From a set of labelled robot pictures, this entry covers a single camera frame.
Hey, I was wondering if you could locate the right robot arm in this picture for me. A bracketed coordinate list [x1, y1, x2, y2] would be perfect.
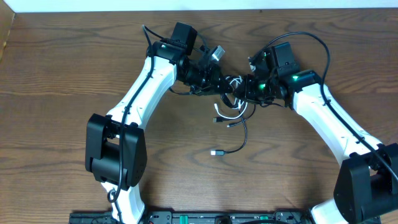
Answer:
[234, 42, 397, 223]

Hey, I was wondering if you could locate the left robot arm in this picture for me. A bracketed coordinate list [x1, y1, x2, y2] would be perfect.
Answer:
[85, 22, 232, 223]

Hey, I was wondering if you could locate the black usb cable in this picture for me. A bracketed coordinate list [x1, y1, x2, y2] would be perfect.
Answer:
[210, 75, 257, 156]

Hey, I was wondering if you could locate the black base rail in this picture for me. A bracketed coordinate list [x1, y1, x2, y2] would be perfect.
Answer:
[68, 210, 382, 224]

